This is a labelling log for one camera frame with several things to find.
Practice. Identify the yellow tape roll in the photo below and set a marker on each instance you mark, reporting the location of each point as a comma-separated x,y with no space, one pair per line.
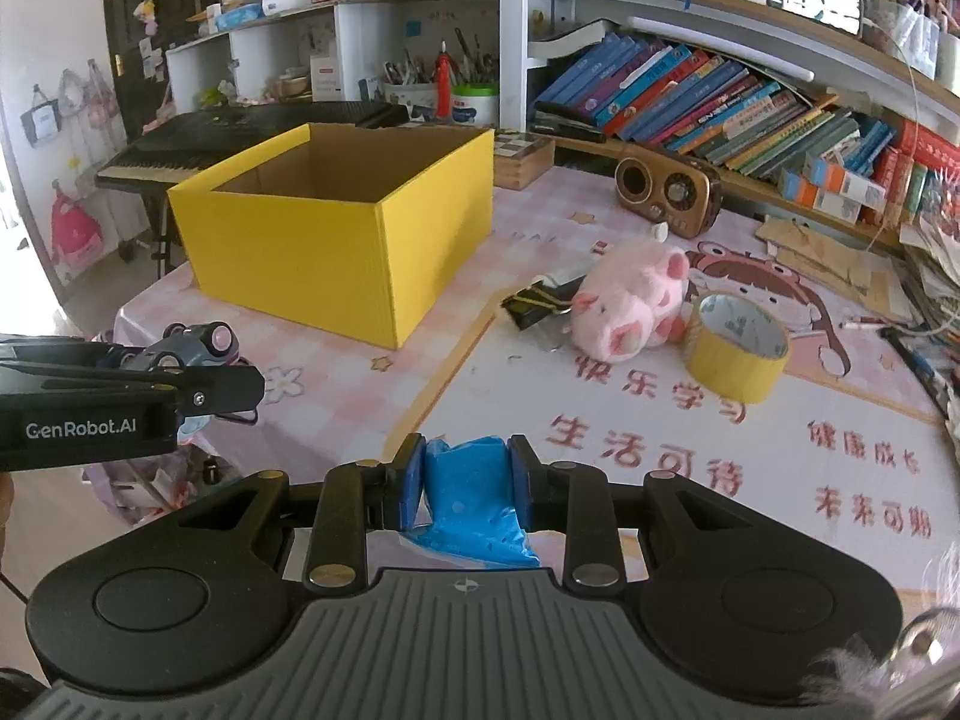
731,379

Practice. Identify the white jar with green lid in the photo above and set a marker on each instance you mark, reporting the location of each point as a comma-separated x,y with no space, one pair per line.
474,109

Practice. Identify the desktop with pink checked cloth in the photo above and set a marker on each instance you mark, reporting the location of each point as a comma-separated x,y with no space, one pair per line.
337,390

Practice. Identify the flat white box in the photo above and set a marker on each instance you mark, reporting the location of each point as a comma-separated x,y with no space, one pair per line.
285,4

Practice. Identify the grey fluffy fur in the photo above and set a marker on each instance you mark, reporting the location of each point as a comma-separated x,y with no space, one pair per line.
862,679

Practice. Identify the pile of cardboard pieces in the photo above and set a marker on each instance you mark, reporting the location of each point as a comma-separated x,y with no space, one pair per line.
832,262

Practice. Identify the printed cartoon desk mat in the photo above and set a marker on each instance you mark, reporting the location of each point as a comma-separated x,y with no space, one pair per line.
675,450

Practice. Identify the brown retro radio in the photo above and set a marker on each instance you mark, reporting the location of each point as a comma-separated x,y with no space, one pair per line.
667,195

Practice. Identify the wooden chessboard box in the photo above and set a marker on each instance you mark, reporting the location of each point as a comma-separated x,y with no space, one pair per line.
525,165

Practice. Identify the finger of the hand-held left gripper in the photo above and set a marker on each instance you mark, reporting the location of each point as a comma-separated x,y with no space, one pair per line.
67,352
225,390

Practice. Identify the dark door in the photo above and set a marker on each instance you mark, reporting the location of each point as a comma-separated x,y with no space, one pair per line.
172,52

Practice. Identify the blue tissue pack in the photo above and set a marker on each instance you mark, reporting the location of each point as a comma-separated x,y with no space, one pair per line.
238,16

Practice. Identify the white shelf unit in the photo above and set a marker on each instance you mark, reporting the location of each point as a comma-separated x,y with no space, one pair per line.
360,22

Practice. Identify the white carton with red label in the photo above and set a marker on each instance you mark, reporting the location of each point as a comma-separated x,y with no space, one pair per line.
328,82

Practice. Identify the yellow cardboard box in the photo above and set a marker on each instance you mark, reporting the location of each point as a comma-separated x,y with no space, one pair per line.
300,262

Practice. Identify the long row of leaning books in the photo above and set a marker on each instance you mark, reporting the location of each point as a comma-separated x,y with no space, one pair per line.
712,105

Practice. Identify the blue plastic packet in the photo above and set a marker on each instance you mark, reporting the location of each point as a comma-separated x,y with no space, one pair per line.
472,495

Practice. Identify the grey toy car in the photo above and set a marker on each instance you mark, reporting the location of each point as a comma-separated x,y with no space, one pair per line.
195,341

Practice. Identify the black electronic keyboard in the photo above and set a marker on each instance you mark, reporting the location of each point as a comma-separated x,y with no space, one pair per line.
187,136

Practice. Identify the white marker pen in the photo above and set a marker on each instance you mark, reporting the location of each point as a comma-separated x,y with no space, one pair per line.
862,323

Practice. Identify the pink backpack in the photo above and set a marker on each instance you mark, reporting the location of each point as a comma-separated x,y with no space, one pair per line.
73,229

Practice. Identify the white pen holder cup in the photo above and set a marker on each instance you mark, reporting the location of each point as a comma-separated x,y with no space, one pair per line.
411,97

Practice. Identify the black keyboard stand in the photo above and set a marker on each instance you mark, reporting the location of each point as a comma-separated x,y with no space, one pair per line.
161,229

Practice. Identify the pink hanging bag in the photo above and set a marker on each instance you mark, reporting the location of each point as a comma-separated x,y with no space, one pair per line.
90,101

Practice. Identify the pink plush pig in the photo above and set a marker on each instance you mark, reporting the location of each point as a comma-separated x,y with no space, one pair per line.
630,300

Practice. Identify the black binder clip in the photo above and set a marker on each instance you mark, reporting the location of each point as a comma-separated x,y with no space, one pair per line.
529,307

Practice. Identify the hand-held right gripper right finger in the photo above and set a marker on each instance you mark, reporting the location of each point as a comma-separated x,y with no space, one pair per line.
523,487

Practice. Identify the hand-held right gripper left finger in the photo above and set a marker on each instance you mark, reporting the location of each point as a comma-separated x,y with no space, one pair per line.
409,484

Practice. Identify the white navy tote bag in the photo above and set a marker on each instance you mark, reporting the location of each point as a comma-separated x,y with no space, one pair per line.
39,120

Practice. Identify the stack of papers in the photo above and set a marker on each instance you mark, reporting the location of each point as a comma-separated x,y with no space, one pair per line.
934,277

